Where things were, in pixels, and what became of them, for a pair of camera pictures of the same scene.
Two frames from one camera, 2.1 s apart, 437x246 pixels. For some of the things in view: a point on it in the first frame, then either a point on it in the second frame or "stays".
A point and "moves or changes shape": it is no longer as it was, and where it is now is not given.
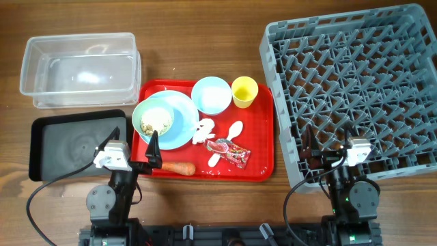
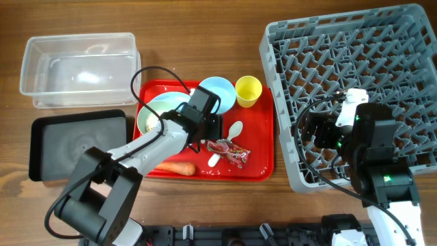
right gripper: (329, 160) → (316, 129)
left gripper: (134, 165) → (212, 128)
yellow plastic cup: (244, 89) moves or changes shape
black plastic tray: (59, 145) stays
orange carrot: (186, 169) stays
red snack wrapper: (235, 155) stays
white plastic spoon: (235, 130) stays
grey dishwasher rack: (368, 74) stays
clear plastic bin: (81, 70) stays
